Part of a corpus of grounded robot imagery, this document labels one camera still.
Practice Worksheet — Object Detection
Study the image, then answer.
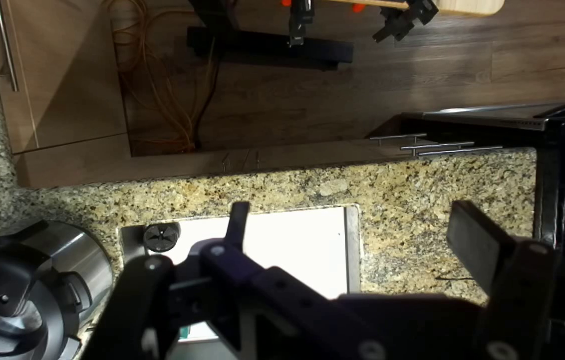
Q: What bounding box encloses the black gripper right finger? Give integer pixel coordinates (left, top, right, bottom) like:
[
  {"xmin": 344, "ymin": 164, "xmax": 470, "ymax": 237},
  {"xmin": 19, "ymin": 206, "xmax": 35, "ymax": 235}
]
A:
[{"xmin": 448, "ymin": 199, "xmax": 516, "ymax": 293}]

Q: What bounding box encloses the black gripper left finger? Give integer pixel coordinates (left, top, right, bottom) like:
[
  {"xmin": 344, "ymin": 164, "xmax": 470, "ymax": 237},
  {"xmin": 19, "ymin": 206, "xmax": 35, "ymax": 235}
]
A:
[{"xmin": 227, "ymin": 202, "xmax": 250, "ymax": 247}]

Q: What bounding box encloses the white paper sheet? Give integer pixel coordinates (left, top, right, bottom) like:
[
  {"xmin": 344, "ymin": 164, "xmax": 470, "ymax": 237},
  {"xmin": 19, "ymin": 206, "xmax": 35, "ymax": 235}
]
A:
[{"xmin": 121, "ymin": 207, "xmax": 362, "ymax": 344}]

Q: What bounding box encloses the black stove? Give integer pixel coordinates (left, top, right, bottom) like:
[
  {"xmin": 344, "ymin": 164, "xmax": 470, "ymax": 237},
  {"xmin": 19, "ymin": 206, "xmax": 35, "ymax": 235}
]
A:
[{"xmin": 370, "ymin": 103, "xmax": 565, "ymax": 254}]

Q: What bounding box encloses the black stand base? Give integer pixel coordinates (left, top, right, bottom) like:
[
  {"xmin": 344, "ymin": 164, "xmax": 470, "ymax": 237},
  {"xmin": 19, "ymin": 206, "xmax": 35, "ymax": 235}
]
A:
[{"xmin": 187, "ymin": 25, "xmax": 354, "ymax": 69}]

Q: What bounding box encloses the lower wooden cabinet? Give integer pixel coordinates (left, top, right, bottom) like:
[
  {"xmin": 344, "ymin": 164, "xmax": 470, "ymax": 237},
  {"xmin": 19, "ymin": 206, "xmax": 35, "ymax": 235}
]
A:
[{"xmin": 0, "ymin": 0, "xmax": 396, "ymax": 188}]

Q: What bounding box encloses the black pressure cooker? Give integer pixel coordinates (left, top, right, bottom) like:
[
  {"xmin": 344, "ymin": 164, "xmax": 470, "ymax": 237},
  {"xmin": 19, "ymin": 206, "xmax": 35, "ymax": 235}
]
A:
[{"xmin": 0, "ymin": 219, "xmax": 115, "ymax": 360}]

